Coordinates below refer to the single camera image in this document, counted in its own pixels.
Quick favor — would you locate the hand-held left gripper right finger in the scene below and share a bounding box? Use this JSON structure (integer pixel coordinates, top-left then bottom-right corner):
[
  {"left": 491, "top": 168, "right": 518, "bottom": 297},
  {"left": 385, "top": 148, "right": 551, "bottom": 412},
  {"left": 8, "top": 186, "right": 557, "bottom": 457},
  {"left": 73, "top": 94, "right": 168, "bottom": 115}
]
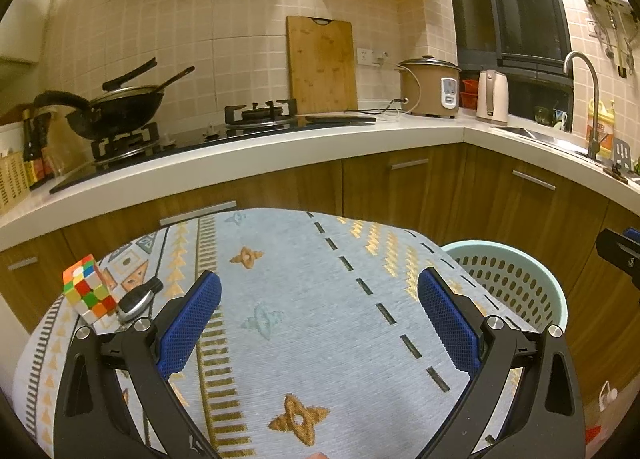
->
[{"left": 417, "top": 266, "right": 586, "bottom": 459}]

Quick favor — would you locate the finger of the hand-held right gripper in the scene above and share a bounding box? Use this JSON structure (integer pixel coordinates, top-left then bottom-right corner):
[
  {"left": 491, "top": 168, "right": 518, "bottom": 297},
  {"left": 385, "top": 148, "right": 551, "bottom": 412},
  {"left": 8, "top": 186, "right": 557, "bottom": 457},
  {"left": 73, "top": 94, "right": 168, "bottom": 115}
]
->
[{"left": 597, "top": 227, "right": 640, "bottom": 290}]

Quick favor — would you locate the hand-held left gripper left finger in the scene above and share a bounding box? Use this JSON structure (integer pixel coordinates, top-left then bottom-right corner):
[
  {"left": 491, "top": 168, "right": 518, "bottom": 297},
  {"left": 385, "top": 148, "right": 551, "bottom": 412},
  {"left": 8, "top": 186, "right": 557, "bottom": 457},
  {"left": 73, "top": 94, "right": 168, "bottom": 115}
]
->
[{"left": 52, "top": 269, "right": 223, "bottom": 459}]

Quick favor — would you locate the light blue plastic basket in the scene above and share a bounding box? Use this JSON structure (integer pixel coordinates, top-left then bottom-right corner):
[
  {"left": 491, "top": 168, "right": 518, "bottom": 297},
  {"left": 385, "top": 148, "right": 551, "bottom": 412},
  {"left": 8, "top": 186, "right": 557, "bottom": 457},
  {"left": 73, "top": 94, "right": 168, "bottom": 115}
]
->
[{"left": 442, "top": 239, "right": 568, "bottom": 365}]

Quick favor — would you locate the black and silver key fob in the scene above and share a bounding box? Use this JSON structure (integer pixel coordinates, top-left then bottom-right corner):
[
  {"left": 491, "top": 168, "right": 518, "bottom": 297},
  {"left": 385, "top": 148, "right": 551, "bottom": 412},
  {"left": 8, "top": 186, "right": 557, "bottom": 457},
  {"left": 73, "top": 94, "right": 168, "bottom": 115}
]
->
[{"left": 117, "top": 277, "right": 165, "bottom": 325}]

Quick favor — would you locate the grey slotted turner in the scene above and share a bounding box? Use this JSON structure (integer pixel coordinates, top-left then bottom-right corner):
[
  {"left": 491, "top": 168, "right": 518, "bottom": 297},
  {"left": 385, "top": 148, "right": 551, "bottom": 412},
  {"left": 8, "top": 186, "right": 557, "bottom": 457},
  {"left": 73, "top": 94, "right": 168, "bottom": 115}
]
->
[{"left": 602, "top": 138, "right": 632, "bottom": 182}]

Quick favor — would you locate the colourful puzzle cube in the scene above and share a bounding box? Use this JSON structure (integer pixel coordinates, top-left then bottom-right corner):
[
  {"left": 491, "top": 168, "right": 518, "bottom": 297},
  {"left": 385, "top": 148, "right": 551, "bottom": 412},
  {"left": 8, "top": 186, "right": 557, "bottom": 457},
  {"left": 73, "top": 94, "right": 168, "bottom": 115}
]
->
[{"left": 62, "top": 254, "right": 121, "bottom": 325}]

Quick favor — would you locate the patterned grey tablecloth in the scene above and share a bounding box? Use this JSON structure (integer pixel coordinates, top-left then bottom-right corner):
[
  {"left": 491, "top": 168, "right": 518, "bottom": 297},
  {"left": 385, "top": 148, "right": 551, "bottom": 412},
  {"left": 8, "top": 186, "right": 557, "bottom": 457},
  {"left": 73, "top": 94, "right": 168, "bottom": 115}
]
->
[{"left": 11, "top": 208, "right": 538, "bottom": 459}]

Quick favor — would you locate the yellow detergent bottle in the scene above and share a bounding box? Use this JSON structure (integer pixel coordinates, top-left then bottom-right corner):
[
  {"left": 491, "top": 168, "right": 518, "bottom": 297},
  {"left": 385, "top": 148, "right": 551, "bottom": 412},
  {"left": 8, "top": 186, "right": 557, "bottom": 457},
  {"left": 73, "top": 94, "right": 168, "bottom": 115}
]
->
[{"left": 586, "top": 99, "right": 617, "bottom": 157}]

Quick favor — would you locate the steel sink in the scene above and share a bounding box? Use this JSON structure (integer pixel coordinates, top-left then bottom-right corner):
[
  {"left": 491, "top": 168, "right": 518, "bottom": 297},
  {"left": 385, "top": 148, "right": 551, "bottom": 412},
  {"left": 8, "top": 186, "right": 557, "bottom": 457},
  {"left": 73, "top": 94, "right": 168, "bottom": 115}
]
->
[{"left": 492, "top": 125, "right": 591, "bottom": 154}]

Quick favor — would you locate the steel kitchen faucet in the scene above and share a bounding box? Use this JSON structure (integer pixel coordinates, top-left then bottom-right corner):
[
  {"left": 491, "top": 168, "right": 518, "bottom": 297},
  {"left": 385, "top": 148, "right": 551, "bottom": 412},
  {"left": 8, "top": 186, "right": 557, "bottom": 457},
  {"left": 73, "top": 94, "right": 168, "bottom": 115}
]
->
[{"left": 564, "top": 51, "right": 601, "bottom": 160}]

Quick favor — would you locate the black gas stove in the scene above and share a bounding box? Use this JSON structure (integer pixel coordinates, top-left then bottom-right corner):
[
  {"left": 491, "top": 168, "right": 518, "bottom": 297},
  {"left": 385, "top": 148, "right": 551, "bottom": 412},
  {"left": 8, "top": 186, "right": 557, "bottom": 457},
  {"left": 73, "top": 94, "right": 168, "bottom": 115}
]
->
[{"left": 49, "top": 99, "right": 377, "bottom": 194}]

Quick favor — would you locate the beige electric kettle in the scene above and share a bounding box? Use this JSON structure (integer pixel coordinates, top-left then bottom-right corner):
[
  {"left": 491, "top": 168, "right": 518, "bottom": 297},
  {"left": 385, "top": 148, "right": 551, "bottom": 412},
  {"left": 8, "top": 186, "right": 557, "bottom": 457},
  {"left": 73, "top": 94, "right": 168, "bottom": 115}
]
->
[{"left": 475, "top": 69, "right": 510, "bottom": 126}]

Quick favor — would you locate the white kitchen countertop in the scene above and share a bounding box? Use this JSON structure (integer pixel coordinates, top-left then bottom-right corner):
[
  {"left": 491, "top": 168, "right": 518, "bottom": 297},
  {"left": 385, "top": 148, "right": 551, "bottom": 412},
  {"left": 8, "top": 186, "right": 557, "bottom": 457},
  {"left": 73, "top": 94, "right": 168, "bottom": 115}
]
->
[{"left": 0, "top": 111, "right": 640, "bottom": 252}]

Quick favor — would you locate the red container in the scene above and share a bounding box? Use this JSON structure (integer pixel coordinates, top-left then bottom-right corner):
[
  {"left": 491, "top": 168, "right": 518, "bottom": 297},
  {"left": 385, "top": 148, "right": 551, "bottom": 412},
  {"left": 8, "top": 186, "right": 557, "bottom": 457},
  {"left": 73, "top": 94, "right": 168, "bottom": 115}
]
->
[{"left": 461, "top": 79, "right": 481, "bottom": 110}]

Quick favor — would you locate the black wok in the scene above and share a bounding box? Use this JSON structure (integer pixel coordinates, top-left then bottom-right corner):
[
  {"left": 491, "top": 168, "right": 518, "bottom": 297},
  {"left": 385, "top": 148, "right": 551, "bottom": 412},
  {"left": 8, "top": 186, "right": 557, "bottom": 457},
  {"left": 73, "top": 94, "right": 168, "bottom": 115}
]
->
[{"left": 34, "top": 84, "right": 166, "bottom": 140}]

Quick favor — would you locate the yellow woven holder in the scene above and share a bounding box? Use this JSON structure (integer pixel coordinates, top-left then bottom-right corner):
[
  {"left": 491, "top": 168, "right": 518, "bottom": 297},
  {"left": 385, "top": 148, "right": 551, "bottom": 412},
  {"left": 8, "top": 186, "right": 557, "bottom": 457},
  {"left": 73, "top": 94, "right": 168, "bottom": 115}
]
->
[{"left": 0, "top": 151, "right": 32, "bottom": 217}]

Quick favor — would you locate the dark sauce bottle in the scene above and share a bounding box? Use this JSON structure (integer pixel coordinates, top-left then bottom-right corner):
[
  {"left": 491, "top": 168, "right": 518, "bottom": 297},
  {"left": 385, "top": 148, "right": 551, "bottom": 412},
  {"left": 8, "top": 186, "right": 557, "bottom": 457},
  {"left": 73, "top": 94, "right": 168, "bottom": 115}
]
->
[{"left": 22, "top": 109, "right": 53, "bottom": 190}]

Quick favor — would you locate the beige rice cooker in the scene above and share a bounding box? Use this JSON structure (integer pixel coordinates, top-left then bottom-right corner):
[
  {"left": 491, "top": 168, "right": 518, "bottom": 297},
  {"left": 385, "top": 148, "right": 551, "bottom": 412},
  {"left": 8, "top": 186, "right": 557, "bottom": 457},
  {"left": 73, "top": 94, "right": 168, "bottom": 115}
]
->
[{"left": 398, "top": 55, "right": 462, "bottom": 120}]

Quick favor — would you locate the wooden cutting board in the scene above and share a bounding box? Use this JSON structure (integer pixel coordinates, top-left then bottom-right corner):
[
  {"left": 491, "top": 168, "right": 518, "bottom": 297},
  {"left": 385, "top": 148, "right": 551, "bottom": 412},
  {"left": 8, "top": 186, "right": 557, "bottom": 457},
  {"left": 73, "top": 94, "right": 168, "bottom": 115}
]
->
[{"left": 286, "top": 15, "right": 359, "bottom": 114}]

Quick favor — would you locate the rice cooker power cable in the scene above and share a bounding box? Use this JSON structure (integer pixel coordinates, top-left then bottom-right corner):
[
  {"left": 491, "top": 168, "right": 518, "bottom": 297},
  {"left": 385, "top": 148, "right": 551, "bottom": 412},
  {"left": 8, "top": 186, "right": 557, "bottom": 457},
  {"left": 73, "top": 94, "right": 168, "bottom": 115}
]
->
[{"left": 375, "top": 98, "right": 408, "bottom": 116}]

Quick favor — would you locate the wall utensil rack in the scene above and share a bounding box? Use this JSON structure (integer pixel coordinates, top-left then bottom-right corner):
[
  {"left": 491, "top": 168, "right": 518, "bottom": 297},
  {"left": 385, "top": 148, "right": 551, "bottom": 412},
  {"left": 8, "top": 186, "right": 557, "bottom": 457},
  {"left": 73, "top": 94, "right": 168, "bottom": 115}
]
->
[{"left": 582, "top": 0, "right": 640, "bottom": 77}]

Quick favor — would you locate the white wall socket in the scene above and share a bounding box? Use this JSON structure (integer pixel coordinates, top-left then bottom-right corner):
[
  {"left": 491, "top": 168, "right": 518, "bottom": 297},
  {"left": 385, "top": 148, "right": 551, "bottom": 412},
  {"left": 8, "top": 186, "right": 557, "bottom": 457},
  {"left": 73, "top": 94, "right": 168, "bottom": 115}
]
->
[{"left": 356, "top": 48, "right": 391, "bottom": 68}]

